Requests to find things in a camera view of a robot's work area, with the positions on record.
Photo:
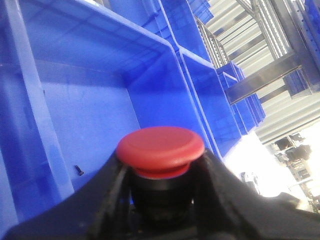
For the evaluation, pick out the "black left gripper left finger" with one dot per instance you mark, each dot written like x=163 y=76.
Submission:
x=97 y=211

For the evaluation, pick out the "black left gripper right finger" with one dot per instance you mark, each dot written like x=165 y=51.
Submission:
x=227 y=209

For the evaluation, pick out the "red mushroom push button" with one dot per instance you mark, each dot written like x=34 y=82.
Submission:
x=160 y=159

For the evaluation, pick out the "small black screw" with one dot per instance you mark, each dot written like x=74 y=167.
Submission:
x=80 y=172

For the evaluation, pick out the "blue plastic crate right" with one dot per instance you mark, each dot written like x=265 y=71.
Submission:
x=76 y=77

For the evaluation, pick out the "steel rack shelving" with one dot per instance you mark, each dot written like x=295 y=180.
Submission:
x=271 y=40

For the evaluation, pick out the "blue crate rear middle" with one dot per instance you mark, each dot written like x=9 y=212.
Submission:
x=174 y=21

